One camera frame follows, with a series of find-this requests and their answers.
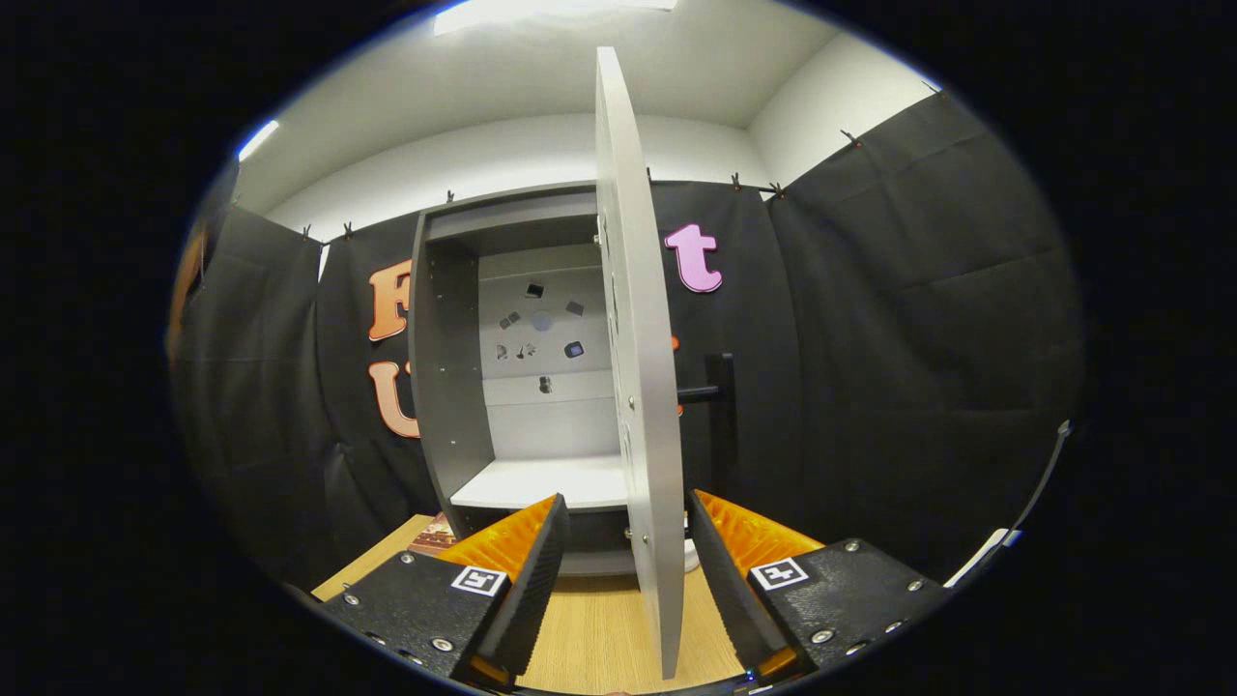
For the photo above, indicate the ceiling light panel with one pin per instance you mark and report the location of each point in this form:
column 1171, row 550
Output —
column 258, row 140

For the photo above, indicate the row of black clips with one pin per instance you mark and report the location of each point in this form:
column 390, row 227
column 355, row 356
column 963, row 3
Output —
column 775, row 189

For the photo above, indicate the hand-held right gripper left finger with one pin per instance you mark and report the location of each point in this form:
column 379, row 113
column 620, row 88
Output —
column 527, row 599

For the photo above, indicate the small white object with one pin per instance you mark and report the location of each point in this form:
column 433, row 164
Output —
column 692, row 556

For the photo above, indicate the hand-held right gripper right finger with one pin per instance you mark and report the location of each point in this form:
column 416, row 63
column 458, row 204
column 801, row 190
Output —
column 734, row 599

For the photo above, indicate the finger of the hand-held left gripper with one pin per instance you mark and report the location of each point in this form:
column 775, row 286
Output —
column 186, row 290

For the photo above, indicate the stack of books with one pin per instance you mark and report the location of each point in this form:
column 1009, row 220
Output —
column 435, row 536

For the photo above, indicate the grey cabinet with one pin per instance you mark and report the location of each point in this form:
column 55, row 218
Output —
column 449, row 387

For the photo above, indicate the black backdrop cloth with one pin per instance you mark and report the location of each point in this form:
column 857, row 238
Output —
column 918, row 338

